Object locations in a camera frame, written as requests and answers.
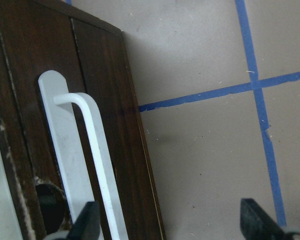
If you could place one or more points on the wooden drawer with white handle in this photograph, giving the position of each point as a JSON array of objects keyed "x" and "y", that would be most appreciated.
[{"x": 58, "y": 105}]

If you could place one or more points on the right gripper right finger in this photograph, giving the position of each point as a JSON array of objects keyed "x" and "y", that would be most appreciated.
[{"x": 256, "y": 224}]

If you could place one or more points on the dark wooden drawer cabinet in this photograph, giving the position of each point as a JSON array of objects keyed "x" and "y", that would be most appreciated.
[{"x": 41, "y": 35}]

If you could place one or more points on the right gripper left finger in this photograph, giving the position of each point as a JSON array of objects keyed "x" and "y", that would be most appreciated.
[{"x": 87, "y": 225}]

